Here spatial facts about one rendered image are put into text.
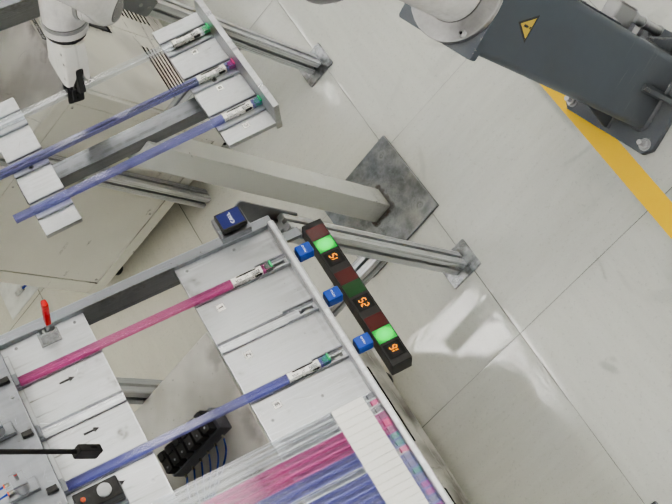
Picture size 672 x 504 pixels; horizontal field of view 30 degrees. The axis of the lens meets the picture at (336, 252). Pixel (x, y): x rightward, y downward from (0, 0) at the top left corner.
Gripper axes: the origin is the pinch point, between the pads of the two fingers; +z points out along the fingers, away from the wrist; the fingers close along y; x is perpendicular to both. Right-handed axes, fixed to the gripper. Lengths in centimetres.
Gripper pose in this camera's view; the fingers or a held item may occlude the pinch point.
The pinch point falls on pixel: (73, 89)
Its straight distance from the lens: 248.8
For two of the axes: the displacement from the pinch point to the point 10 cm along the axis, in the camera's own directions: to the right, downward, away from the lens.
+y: 4.9, 7.1, -5.1
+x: 8.7, -3.5, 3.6
